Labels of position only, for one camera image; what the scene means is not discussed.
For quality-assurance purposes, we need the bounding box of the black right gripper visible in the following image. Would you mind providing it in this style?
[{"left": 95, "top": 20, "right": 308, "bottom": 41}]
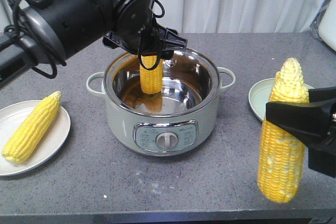
[{"left": 266, "top": 87, "right": 336, "bottom": 177}]

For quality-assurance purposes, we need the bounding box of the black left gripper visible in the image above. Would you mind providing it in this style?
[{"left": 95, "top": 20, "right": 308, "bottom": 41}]
[{"left": 102, "top": 0, "right": 187, "bottom": 58}]

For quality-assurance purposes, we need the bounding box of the blemished yellow corn cob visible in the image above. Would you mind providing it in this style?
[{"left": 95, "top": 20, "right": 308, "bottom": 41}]
[{"left": 257, "top": 58, "right": 309, "bottom": 204}]

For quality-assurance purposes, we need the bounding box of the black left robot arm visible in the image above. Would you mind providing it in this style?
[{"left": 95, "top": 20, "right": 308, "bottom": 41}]
[{"left": 1, "top": 0, "right": 187, "bottom": 87}]

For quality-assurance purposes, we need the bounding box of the pale green plate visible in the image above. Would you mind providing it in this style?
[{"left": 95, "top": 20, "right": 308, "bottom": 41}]
[{"left": 248, "top": 78, "right": 315, "bottom": 123}]

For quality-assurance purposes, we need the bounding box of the white appliance at edge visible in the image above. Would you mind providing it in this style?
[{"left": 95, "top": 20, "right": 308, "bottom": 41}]
[{"left": 318, "top": 0, "right": 335, "bottom": 51}]

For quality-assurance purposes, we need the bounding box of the grey electric cooking pot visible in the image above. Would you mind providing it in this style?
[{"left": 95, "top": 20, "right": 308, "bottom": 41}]
[{"left": 87, "top": 49, "right": 236, "bottom": 156}]

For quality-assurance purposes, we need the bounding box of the white plate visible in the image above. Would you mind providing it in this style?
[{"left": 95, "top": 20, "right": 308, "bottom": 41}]
[{"left": 1, "top": 100, "right": 71, "bottom": 177}]

